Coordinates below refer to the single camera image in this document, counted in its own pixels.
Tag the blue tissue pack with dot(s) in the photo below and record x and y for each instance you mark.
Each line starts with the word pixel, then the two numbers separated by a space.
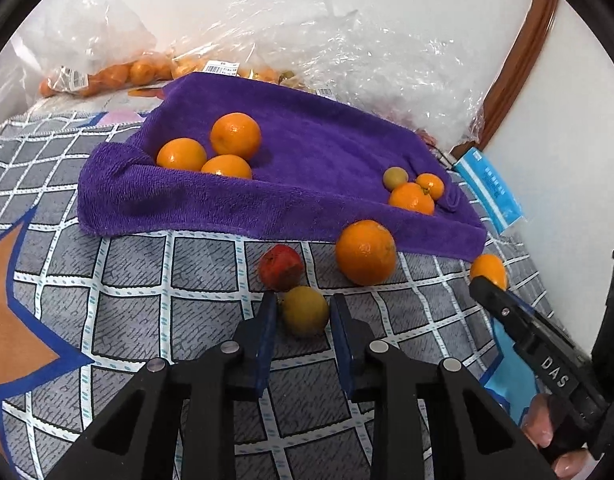
pixel 492 190

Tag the person's right hand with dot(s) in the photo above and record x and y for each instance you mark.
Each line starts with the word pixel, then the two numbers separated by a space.
pixel 537 422

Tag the small mandarin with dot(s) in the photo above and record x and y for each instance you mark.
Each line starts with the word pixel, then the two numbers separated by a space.
pixel 432 185
pixel 488 269

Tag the clear bag of yellow-green fruits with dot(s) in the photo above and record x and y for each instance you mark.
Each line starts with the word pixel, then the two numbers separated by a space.
pixel 289 76

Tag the clear bag of kumquats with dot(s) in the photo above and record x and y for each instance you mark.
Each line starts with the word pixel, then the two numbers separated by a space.
pixel 257 72

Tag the purple towel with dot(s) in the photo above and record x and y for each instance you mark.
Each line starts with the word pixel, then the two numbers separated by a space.
pixel 312 135

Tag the grey checked bed sheet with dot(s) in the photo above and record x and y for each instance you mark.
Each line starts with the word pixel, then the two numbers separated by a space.
pixel 137 285

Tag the large orange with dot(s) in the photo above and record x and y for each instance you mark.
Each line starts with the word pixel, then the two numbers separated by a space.
pixel 365 252

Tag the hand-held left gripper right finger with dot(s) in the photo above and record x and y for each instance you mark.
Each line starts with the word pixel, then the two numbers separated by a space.
pixel 342 345

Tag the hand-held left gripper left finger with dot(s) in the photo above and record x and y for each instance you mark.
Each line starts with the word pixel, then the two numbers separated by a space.
pixel 264 345

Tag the red fruit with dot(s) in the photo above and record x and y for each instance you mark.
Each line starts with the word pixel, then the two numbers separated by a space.
pixel 281 267

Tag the small yellow-green fruit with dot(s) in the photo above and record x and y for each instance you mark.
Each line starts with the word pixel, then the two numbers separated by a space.
pixel 395 179

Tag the brown wooden door frame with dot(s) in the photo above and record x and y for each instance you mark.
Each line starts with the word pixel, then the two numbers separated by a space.
pixel 522 55

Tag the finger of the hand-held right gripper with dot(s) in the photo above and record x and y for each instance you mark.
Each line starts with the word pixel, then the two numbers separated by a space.
pixel 492 296

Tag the large clear plastic bag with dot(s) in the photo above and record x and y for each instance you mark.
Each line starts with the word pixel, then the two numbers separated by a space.
pixel 387 60

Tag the clear bag of mandarins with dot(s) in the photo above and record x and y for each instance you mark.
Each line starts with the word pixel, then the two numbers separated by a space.
pixel 112 74

